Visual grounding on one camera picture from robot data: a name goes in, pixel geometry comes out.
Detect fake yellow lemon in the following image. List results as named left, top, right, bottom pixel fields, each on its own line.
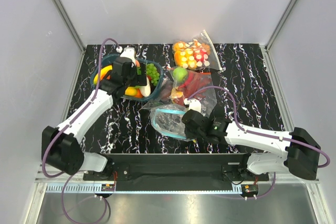
left=124, top=87, right=138, bottom=97

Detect green apple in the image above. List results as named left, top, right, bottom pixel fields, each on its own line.
left=136, top=67, right=142, bottom=75
left=172, top=67, right=188, bottom=82

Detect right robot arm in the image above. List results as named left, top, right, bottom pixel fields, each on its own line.
left=182, top=106, right=321, bottom=180

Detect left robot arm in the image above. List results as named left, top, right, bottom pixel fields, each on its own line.
left=41, top=56, right=150, bottom=180

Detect vegetable zip bag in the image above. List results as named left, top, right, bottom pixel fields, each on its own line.
left=142, top=67, right=217, bottom=115

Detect sliced fruit zip bag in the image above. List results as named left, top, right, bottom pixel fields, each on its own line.
left=172, top=30, right=223, bottom=71

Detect white eggplant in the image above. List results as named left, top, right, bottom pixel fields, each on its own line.
left=139, top=80, right=151, bottom=97

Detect green grapes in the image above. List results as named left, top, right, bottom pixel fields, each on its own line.
left=146, top=63, right=160, bottom=87

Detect teal plastic basket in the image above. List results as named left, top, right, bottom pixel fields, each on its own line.
left=89, top=54, right=163, bottom=102

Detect orange in basket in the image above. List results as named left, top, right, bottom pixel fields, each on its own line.
left=135, top=89, right=143, bottom=98

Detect yellow banana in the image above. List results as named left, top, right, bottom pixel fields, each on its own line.
left=93, top=65, right=113, bottom=84

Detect black marble mat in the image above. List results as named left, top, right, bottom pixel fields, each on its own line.
left=68, top=44, right=285, bottom=154

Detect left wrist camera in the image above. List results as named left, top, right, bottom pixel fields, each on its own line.
left=120, top=47, right=136, bottom=64

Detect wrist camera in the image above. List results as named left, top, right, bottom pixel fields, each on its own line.
left=184, top=98, right=202, bottom=113
left=120, top=47, right=136, bottom=64

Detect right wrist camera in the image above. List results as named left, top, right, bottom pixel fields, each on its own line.
left=184, top=98, right=202, bottom=113

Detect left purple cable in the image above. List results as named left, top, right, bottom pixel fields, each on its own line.
left=41, top=37, right=123, bottom=178

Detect purple cable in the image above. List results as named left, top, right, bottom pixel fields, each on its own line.
left=41, top=37, right=123, bottom=178
left=186, top=85, right=331, bottom=169

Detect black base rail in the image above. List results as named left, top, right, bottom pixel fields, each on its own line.
left=83, top=154, right=269, bottom=193

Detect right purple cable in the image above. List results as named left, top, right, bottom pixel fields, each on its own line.
left=186, top=85, right=331, bottom=169

